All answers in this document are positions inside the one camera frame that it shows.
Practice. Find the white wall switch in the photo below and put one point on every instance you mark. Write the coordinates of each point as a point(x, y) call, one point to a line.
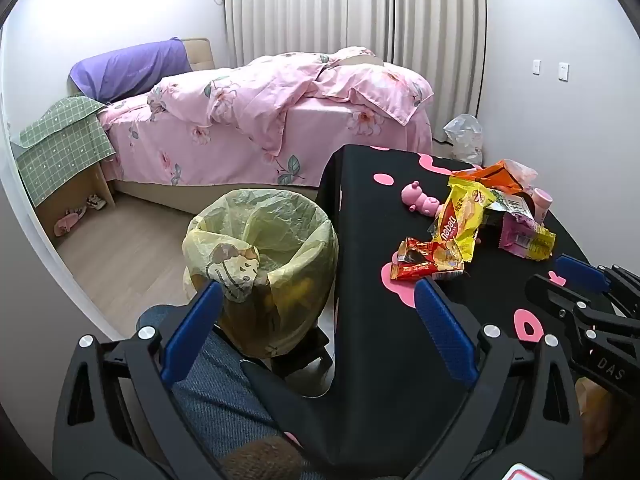
point(536, 66)

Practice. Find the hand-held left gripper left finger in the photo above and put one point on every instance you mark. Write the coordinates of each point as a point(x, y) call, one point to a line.
point(192, 330)

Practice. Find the yellow chip bag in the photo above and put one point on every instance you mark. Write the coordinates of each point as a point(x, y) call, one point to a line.
point(460, 220)

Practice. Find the orange snack bag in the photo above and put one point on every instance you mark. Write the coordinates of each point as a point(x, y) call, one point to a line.
point(492, 172)

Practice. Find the wooden nightstand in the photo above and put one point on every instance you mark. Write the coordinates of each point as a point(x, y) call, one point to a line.
point(97, 185)

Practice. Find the black red snack wrapper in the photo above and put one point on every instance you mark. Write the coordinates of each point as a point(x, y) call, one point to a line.
point(425, 265)

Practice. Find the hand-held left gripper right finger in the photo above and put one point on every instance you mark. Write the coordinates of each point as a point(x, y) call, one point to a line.
point(445, 332)

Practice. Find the beige headboard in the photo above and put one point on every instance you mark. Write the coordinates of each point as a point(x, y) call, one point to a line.
point(202, 55)

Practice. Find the pink plush slipper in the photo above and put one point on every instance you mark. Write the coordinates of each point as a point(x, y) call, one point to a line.
point(67, 222)

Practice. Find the bin with green liner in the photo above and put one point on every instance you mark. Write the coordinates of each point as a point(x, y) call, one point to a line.
point(280, 255)

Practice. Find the pink pig toy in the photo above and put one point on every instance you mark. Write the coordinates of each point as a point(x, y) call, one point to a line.
point(420, 200)

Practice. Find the person's jeans leg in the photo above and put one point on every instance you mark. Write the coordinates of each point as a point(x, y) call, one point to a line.
point(220, 395)

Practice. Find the green checked cloth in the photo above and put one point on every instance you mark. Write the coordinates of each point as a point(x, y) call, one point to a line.
point(60, 145)

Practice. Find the pink cup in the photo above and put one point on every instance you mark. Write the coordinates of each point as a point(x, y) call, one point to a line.
point(541, 202)

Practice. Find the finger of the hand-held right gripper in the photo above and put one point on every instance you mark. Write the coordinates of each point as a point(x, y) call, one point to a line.
point(580, 272)
point(550, 292)

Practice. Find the black pink spotted tablecloth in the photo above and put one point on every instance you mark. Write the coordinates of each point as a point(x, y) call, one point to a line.
point(375, 240)

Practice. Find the white wall outlet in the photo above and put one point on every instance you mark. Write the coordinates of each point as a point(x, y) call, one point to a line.
point(563, 71)

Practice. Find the pink floral duvet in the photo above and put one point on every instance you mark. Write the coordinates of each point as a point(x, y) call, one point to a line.
point(280, 90)

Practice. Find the clear plastic bag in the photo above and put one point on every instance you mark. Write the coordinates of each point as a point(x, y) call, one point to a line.
point(465, 135)

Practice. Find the white pleated curtain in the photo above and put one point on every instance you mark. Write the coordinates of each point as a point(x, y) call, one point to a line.
point(300, 10)

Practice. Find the pink bed quilt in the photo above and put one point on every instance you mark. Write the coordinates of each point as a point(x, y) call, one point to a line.
point(210, 160)

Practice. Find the purple pillow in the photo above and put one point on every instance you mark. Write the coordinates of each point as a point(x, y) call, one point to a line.
point(125, 67)

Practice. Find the brown fuzzy cloth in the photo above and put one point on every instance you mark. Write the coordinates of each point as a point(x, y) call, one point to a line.
point(262, 460)

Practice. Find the white sneaker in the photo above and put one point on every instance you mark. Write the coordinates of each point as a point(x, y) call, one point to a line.
point(101, 204)
point(91, 200)

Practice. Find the pink cartoon snack packet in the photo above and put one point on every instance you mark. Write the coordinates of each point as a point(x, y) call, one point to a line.
point(520, 235)

